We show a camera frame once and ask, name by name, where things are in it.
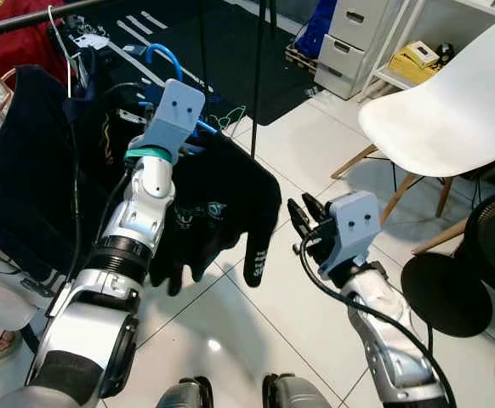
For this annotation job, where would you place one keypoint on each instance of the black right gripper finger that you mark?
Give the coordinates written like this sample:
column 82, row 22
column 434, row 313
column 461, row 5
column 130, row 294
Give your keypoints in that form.
column 300, row 223
column 315, row 212

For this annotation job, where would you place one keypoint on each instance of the black T-shirt teal logo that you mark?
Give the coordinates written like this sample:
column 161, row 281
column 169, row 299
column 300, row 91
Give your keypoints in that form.
column 222, row 187

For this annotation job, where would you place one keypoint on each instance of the blue plastic hanger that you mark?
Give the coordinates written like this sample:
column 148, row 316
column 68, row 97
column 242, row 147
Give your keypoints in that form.
column 164, row 48

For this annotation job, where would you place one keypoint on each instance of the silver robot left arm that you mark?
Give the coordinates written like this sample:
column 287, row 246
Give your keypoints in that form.
column 137, row 221

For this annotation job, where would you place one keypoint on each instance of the black floor fan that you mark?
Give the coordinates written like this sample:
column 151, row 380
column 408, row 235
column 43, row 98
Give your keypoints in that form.
column 447, row 297

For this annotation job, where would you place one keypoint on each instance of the white metal shelf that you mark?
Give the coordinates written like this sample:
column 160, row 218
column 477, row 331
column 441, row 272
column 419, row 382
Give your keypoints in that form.
column 382, row 78

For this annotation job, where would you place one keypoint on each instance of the silver robot right leg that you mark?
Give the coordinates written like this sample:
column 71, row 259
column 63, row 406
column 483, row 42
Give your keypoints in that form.
column 298, row 395

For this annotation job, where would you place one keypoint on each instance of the silver robot leg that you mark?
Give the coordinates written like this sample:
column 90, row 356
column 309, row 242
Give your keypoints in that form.
column 298, row 395
column 184, row 395

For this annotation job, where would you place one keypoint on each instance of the wooden pallet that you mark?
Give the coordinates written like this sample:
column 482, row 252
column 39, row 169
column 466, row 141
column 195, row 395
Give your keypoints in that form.
column 301, row 58

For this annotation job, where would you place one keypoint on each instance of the grey drawer cabinet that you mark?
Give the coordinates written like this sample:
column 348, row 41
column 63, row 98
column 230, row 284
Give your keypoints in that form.
column 349, row 51

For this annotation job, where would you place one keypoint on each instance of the white chair wooden legs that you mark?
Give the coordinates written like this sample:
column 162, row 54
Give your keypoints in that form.
column 452, row 110

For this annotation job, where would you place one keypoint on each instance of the yellow box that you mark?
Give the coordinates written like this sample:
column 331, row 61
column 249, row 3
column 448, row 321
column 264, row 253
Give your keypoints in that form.
column 413, row 64

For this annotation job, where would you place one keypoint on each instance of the blue cloth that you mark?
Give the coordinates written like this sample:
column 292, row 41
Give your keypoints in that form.
column 315, row 30

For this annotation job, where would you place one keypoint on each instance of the silver robot left leg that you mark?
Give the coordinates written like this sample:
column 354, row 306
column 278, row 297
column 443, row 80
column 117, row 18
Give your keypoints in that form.
column 184, row 395

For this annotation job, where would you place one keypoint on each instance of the white electronic device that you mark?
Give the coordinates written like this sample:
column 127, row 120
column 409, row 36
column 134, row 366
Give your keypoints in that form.
column 91, row 41

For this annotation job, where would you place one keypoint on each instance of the navy shirt gold print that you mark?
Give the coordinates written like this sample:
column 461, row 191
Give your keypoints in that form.
column 18, row 170

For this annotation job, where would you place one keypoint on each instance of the red cloth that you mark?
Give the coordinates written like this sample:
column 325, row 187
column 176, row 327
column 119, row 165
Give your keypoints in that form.
column 9, row 51

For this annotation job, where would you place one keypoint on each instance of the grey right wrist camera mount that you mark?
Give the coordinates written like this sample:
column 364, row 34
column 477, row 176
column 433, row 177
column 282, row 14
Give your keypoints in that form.
column 354, row 225

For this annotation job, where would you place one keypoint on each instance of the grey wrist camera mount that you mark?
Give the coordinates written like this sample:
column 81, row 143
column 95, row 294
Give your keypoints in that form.
column 175, row 115
column 354, row 225

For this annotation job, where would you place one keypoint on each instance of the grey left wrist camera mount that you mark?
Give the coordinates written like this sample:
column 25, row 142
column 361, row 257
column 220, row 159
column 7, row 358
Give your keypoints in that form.
column 175, row 115

